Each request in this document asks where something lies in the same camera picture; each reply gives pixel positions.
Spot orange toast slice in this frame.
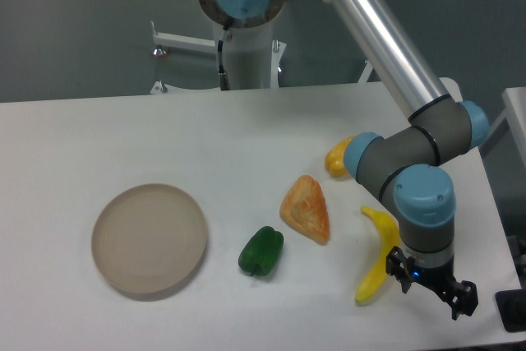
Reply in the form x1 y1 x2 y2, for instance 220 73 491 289
279 175 330 245

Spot white side table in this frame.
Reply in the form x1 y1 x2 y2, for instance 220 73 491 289
479 87 526 161

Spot green bell pepper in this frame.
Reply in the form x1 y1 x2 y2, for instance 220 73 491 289
238 226 284 277

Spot beige round plate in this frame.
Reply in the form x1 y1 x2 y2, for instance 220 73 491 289
91 183 208 301

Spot yellow bell pepper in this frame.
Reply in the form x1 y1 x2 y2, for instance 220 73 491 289
325 136 355 178

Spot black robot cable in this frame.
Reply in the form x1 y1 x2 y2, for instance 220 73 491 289
215 17 235 91

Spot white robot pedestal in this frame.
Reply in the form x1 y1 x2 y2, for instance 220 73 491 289
150 22 287 91

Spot yellow banana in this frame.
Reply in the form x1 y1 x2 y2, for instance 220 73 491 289
354 206 401 305

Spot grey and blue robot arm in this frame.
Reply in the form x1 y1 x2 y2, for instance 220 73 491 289
200 0 489 316

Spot black device at right edge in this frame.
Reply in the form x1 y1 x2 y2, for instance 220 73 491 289
495 289 525 333

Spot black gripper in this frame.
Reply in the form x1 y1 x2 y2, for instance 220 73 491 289
385 243 478 321

